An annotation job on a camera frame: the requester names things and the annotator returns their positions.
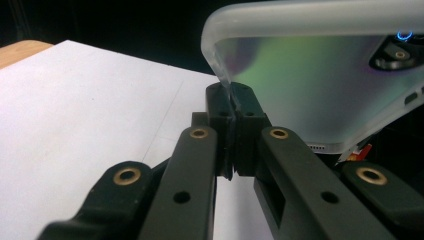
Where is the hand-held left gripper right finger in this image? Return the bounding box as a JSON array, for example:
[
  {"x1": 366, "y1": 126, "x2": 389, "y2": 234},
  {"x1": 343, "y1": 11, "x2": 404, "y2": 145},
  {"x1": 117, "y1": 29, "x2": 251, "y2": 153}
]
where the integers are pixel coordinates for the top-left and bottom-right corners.
[{"x1": 232, "y1": 82, "x2": 396, "y2": 240}]

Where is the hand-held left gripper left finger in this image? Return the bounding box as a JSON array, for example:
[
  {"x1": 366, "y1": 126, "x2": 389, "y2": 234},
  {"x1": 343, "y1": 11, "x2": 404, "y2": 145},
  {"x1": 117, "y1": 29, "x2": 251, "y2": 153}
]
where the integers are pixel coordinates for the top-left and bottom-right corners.
[{"x1": 137, "y1": 82, "x2": 235, "y2": 240}]

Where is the iridescent phone case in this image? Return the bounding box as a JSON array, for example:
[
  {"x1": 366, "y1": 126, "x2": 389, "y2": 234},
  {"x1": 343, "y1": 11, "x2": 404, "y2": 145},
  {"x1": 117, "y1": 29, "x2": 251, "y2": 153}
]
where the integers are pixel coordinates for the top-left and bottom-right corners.
[{"x1": 200, "y1": 0, "x2": 424, "y2": 163}]

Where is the small red object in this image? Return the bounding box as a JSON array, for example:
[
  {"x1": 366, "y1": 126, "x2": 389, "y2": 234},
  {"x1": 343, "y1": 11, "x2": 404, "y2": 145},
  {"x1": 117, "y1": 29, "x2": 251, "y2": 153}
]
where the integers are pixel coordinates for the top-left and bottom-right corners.
[{"x1": 346, "y1": 143, "x2": 373, "y2": 163}]

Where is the white table mat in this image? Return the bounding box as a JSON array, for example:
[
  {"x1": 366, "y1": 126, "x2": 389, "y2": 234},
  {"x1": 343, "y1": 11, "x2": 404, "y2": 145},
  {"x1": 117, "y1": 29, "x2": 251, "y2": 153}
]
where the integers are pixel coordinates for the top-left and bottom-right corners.
[{"x1": 0, "y1": 39, "x2": 276, "y2": 240}]

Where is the wooden table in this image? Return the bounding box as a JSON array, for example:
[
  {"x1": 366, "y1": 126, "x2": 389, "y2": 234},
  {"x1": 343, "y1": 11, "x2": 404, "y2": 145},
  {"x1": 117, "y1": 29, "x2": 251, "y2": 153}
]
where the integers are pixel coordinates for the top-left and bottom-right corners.
[{"x1": 0, "y1": 39, "x2": 54, "y2": 70}]

